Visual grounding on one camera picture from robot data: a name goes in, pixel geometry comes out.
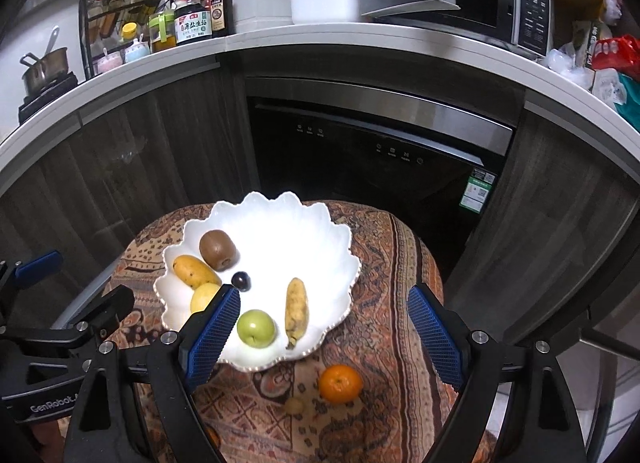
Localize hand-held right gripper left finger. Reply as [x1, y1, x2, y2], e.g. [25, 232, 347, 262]
[62, 284, 242, 463]

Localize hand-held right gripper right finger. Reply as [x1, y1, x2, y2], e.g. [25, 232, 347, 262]
[406, 283, 586, 463]

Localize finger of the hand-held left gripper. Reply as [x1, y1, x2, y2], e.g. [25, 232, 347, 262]
[0, 285, 136, 348]
[0, 250, 63, 296]

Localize green apple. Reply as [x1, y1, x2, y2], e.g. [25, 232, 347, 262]
[236, 309, 277, 347]

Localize yellow mango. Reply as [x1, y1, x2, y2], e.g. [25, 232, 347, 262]
[172, 255, 222, 290]

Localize brown kiwi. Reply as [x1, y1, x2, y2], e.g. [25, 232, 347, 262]
[199, 229, 237, 270]

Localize spotted banana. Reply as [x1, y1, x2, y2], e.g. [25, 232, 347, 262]
[285, 277, 310, 350]

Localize orange with green stem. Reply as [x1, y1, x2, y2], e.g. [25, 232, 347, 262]
[318, 364, 364, 405]

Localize white scalloped bowl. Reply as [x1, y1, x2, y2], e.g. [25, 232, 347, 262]
[152, 191, 361, 373]

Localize patterned tablecloth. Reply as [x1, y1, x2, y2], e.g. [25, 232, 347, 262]
[57, 200, 496, 463]

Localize dark wood kitchen cabinet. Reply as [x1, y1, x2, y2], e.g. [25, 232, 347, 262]
[0, 50, 640, 344]

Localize black gas stove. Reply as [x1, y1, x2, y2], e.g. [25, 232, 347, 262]
[17, 72, 80, 126]

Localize black built-in dishwasher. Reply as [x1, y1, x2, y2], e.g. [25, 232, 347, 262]
[245, 75, 518, 284]

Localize steel pan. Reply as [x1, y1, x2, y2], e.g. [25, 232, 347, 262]
[20, 48, 69, 96]

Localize pink condiment jar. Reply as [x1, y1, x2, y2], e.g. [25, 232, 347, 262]
[97, 50, 124, 75]

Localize metal ladle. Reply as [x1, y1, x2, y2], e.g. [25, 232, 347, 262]
[42, 25, 61, 60]

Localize blue condiment jar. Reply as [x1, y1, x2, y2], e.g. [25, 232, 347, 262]
[124, 38, 151, 64]

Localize black spice rack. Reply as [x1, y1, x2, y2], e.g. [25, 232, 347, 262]
[77, 0, 176, 81]

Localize green lid oil jar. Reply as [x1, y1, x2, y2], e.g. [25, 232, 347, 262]
[149, 13, 177, 54]

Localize large soy sauce bottle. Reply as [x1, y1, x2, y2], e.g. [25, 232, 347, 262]
[174, 0, 214, 46]

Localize white plastic bag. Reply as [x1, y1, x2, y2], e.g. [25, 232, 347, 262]
[542, 40, 593, 88]

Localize teal packet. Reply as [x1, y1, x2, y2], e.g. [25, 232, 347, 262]
[612, 73, 640, 118]

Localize dark sauce bottle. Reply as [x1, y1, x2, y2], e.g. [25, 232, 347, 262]
[209, 0, 235, 38]

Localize red packet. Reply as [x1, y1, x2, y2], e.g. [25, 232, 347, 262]
[587, 35, 640, 81]

